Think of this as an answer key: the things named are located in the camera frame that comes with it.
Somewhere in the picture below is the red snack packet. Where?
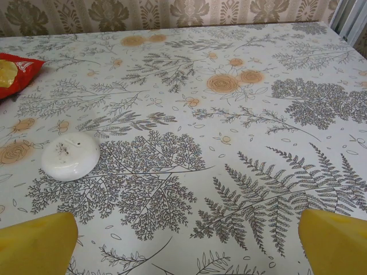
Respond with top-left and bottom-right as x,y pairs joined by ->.
0,53 -> 46,100

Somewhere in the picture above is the floral print tablecloth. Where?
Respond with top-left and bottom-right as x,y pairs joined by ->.
0,22 -> 367,275

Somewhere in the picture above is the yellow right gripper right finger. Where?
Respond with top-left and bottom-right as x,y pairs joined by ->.
298,208 -> 367,275

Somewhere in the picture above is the aluminium frame post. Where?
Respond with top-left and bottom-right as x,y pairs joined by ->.
329,0 -> 367,48

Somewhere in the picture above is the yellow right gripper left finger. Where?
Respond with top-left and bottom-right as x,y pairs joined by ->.
0,211 -> 79,275

